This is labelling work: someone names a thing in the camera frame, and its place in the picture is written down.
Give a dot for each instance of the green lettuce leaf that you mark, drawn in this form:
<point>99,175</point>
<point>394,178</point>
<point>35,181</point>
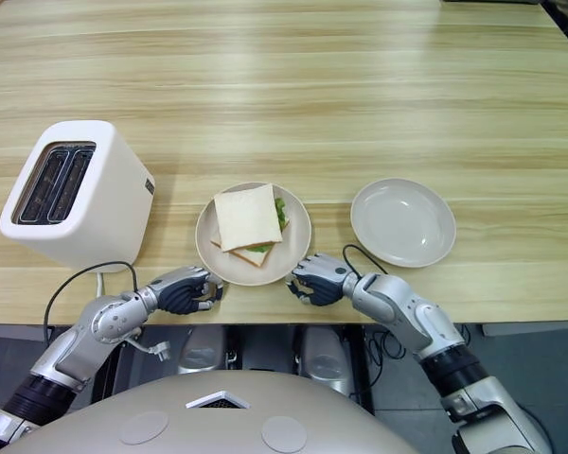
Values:
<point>281,211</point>

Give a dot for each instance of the robot body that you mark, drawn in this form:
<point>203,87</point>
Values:
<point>218,416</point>

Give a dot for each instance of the grey plate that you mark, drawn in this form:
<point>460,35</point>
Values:
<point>402,222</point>

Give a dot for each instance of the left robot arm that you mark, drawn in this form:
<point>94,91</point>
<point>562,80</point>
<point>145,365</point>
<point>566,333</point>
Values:
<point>82,340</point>

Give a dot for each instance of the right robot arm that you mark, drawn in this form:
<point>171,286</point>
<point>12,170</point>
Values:
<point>435,340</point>

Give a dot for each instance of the beige plate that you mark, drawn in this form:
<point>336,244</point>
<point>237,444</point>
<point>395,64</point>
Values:
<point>293,246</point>

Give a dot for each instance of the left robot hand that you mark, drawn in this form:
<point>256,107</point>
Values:
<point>180,292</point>

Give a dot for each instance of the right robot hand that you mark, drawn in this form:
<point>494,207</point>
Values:
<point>320,280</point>

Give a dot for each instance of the bread slice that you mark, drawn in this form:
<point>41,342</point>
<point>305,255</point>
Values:
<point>249,216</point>
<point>254,257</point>

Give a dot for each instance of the cream toaster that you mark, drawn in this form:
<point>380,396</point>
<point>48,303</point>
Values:
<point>76,194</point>

